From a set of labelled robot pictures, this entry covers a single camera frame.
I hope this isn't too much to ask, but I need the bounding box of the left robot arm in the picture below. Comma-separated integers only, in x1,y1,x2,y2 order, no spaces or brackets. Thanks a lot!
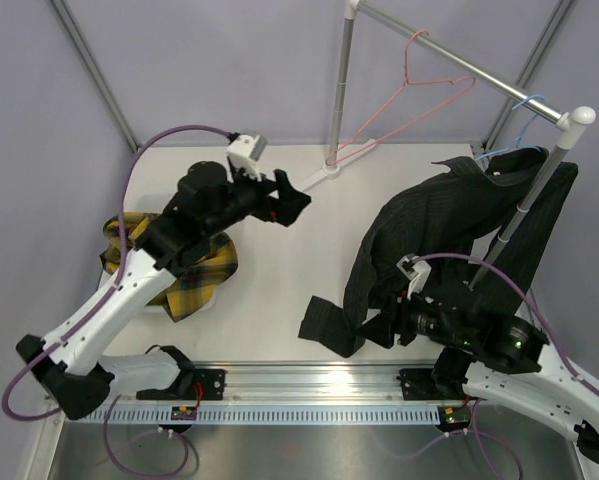
16,162,311,420

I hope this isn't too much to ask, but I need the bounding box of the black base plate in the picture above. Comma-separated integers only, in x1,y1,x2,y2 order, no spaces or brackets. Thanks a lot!
136,368,226,401
396,367,465,401

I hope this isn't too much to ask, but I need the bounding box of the blue wire hanger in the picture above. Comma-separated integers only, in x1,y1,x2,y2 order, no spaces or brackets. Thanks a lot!
473,94,545,161

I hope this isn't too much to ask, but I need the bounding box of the aluminium mounting rail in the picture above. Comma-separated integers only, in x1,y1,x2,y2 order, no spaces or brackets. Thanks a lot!
43,363,480,404

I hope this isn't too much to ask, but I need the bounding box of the pink wire hanger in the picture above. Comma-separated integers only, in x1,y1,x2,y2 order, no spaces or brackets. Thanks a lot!
324,29,478,167

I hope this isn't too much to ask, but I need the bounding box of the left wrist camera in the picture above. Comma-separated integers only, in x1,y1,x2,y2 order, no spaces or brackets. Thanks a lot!
226,133,267,181

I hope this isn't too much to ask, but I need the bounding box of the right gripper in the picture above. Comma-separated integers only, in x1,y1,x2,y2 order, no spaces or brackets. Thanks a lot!
355,281,474,347

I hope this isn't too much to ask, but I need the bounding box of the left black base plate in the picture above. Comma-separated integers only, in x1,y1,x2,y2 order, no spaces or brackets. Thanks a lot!
136,368,226,401

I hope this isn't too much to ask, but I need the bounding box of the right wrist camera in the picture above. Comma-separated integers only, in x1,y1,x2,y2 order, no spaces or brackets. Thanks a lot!
396,254,431,299

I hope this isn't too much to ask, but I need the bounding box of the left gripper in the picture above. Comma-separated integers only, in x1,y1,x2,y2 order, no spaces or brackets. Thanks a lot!
203,160,309,238

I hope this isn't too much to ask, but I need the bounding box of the dark pinstripe shirt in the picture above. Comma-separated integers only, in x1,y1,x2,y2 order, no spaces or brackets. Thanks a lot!
297,147,580,359

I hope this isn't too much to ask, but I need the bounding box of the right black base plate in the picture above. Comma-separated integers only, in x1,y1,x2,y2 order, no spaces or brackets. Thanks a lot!
396,367,465,401

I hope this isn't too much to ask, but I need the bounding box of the metal clothes rack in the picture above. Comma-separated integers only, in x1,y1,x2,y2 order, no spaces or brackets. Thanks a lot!
298,0,598,291

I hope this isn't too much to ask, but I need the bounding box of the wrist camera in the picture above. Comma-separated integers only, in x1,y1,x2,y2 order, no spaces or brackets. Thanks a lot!
226,133,267,181
396,254,431,299

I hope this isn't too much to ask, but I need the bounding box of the white slotted cable duct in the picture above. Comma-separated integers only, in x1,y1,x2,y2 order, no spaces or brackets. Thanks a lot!
64,403,443,424

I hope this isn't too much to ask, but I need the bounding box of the yellow plaid shirt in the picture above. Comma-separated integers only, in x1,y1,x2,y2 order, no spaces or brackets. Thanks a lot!
100,212,238,323

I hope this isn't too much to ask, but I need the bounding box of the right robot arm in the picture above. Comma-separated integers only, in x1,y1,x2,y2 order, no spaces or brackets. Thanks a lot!
357,294,599,465

